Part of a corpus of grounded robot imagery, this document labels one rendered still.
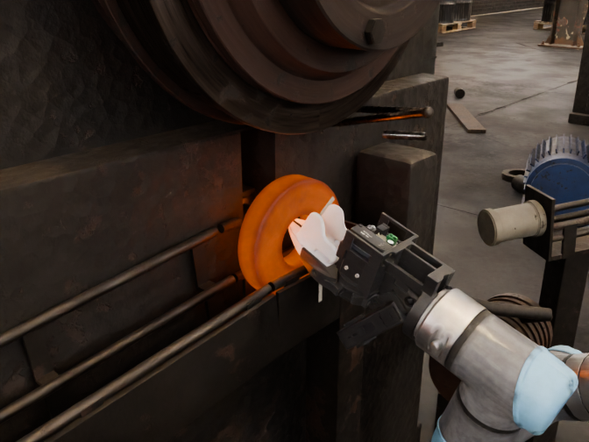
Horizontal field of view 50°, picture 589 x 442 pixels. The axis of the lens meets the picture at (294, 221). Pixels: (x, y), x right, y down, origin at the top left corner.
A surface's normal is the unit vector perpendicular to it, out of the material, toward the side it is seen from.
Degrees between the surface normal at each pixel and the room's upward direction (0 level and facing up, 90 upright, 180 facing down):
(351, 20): 90
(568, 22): 90
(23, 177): 0
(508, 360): 44
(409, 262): 90
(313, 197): 90
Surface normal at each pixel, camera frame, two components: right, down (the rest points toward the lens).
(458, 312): -0.06, -0.61
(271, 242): 0.72, 0.26
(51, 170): 0.00, -0.93
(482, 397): -0.81, 0.23
